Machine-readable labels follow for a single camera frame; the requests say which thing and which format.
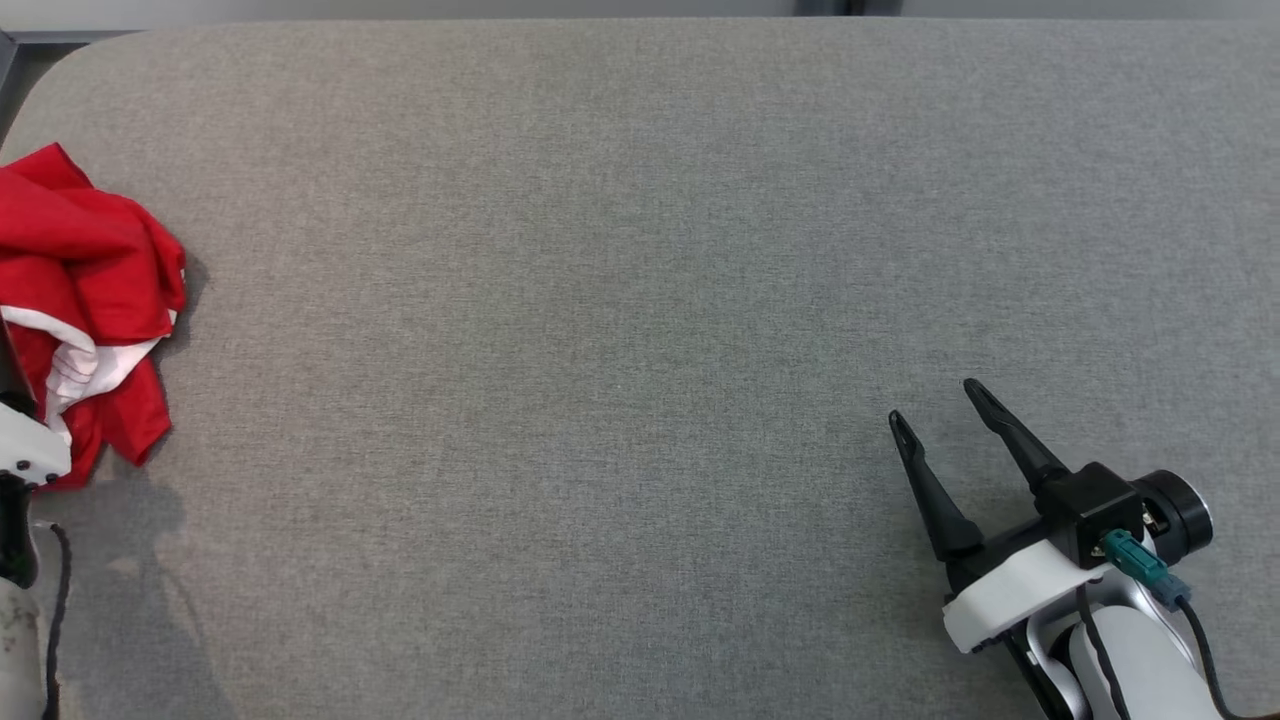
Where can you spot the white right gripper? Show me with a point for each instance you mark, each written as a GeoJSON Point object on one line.
{"type": "Point", "coordinates": [1010, 590]}

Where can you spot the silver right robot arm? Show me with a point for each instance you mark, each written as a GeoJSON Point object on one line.
{"type": "Point", "coordinates": [1140, 660]}

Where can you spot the red white t-shirt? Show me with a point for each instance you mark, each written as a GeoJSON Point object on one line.
{"type": "Point", "coordinates": [90, 240]}

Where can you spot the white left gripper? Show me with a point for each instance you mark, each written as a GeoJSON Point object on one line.
{"type": "Point", "coordinates": [30, 450]}

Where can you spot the grey metal table leg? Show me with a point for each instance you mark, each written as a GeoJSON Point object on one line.
{"type": "Point", "coordinates": [8, 70]}

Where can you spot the dark grey partition post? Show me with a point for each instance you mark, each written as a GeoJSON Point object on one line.
{"type": "Point", "coordinates": [845, 6]}

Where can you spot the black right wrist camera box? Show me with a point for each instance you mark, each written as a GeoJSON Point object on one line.
{"type": "Point", "coordinates": [1090, 505]}

